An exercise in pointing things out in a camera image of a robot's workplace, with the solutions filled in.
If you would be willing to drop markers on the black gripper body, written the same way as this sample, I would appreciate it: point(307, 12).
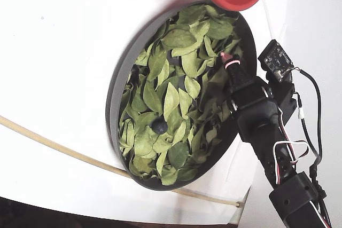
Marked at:
point(249, 92)

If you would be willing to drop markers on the black gripper finger with pink tip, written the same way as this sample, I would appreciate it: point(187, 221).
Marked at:
point(237, 77)

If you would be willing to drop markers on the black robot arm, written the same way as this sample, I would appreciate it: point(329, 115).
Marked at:
point(291, 193)

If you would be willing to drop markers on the grey round bowl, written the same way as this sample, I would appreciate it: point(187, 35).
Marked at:
point(245, 41)

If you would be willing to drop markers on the pile of green leaves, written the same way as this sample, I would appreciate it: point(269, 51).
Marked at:
point(171, 100)

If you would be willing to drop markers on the dark blueberry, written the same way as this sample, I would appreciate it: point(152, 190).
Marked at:
point(159, 127)

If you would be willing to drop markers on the pink rubber band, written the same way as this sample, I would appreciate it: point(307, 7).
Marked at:
point(232, 63)

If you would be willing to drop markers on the beige rubber tube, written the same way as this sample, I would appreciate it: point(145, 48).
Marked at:
point(56, 153)

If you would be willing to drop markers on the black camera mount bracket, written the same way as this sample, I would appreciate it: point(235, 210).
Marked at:
point(286, 100)

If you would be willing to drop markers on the bare camera circuit board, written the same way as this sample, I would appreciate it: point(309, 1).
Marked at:
point(276, 59)

